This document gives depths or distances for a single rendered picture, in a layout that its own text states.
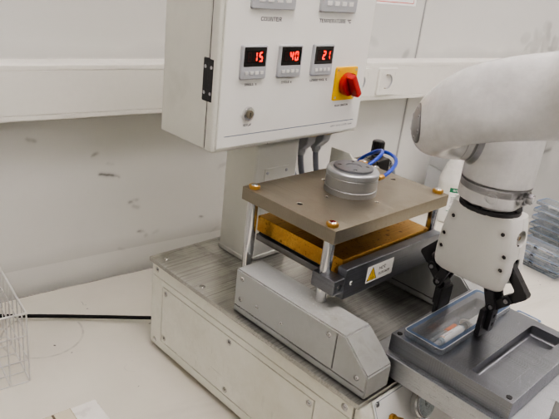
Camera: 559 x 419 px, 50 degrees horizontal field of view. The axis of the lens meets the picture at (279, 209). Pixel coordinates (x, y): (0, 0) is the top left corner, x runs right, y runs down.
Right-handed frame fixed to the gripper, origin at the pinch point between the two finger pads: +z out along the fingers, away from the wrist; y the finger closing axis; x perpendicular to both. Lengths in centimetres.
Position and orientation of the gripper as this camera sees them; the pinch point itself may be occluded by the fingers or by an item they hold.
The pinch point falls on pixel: (462, 310)
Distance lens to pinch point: 84.6
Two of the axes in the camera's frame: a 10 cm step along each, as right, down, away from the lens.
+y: -6.9, -3.4, 6.4
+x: -7.2, 1.9, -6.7
